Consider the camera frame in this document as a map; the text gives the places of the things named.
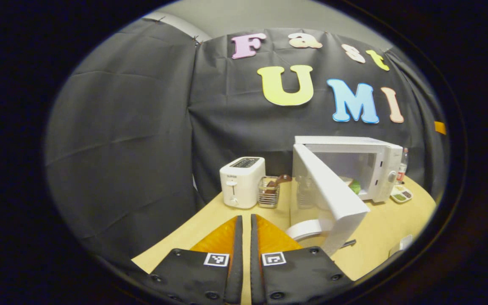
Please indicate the sandwich with green lettuce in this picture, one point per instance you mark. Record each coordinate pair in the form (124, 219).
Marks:
(355, 186)

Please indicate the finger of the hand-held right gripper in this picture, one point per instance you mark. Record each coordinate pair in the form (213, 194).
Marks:
(439, 128)

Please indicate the black backdrop cloth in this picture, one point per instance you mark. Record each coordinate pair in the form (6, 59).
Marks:
(121, 148)

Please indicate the clear bottle with red label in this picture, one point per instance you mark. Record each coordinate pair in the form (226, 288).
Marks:
(403, 167)

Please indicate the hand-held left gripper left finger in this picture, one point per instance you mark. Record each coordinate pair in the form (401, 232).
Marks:
(236, 262)

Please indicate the white microwave oven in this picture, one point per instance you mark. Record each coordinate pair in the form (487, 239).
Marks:
(333, 199)

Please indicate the white divided dish with beans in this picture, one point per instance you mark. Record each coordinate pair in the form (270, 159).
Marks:
(400, 195)

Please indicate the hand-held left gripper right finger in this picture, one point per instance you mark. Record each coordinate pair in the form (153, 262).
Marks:
(256, 262)

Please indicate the white toaster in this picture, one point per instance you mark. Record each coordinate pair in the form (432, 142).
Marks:
(242, 182)

